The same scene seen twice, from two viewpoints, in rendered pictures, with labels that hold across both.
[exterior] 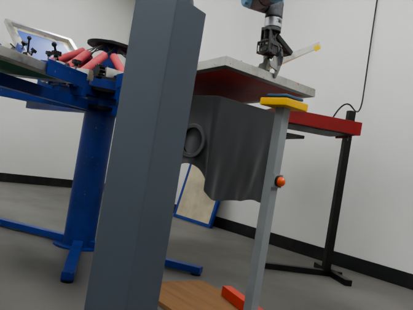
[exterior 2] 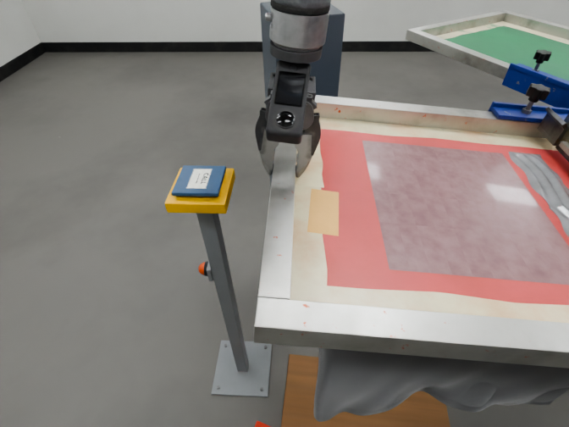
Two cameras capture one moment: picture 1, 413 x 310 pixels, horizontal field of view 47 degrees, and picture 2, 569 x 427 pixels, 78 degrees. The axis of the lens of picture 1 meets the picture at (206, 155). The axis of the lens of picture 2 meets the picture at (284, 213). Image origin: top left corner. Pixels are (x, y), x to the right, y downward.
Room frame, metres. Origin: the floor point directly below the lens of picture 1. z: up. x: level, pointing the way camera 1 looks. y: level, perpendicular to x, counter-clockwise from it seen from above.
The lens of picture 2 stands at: (2.35, -0.56, 1.44)
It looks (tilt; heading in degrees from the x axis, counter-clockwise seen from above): 43 degrees down; 135
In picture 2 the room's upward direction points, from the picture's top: 1 degrees counter-clockwise
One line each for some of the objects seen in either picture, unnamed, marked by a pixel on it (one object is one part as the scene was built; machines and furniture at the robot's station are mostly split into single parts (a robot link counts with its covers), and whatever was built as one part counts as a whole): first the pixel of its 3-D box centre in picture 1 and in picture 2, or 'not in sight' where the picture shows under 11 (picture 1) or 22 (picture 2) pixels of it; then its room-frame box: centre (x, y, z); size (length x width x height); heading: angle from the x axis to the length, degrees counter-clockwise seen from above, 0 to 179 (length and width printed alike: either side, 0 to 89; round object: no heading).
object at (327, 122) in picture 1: (306, 122); not in sight; (3.36, -0.66, 1.06); 0.61 x 0.46 x 0.12; 102
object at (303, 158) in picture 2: (263, 67); (303, 147); (2.02, -0.18, 1.11); 0.06 x 0.03 x 0.09; 132
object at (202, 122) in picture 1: (180, 136); not in sight; (2.12, 0.13, 0.77); 0.46 x 0.09 x 0.36; 42
